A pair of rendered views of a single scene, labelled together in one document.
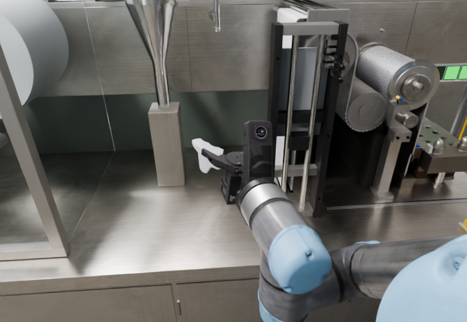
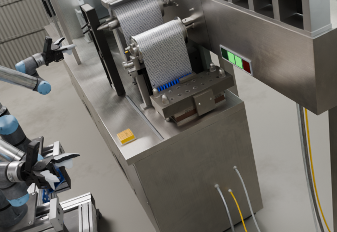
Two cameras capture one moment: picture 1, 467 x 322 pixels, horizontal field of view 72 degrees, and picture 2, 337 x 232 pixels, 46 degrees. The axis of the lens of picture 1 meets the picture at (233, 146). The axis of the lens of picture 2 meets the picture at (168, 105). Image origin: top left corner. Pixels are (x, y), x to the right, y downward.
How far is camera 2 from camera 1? 2.47 m
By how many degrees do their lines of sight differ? 66
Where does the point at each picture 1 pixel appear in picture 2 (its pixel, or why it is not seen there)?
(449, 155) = (155, 99)
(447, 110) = not seen: outside the picture
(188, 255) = (85, 81)
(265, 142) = (46, 43)
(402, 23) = (198, 7)
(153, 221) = (100, 67)
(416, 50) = (211, 30)
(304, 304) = not seen: hidden behind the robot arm
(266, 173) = (45, 51)
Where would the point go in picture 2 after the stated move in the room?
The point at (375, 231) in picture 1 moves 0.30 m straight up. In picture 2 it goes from (114, 111) to (96, 65)
